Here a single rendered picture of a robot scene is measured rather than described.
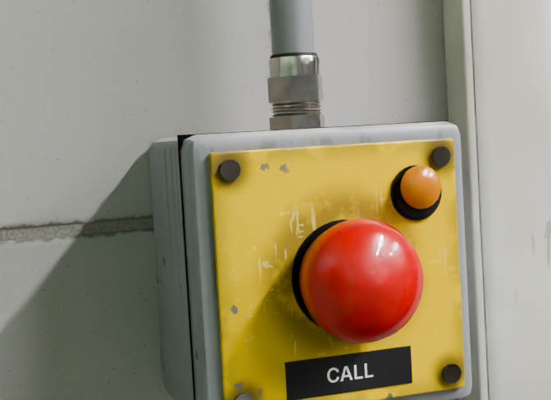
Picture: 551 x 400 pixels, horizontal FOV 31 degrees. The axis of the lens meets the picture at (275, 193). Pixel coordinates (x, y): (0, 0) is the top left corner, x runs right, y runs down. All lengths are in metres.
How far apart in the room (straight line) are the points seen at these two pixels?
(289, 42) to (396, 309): 0.11
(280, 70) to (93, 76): 0.07
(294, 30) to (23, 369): 0.16
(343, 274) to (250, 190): 0.04
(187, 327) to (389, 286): 0.07
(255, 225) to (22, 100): 0.11
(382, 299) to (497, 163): 0.13
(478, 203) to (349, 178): 0.10
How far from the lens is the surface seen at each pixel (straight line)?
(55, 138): 0.38
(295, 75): 0.36
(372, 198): 0.34
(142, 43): 0.39
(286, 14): 0.36
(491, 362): 0.43
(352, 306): 0.31
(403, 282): 0.32
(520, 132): 0.43
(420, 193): 0.34
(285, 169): 0.33
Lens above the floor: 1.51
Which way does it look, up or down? 3 degrees down
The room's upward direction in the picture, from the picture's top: 3 degrees counter-clockwise
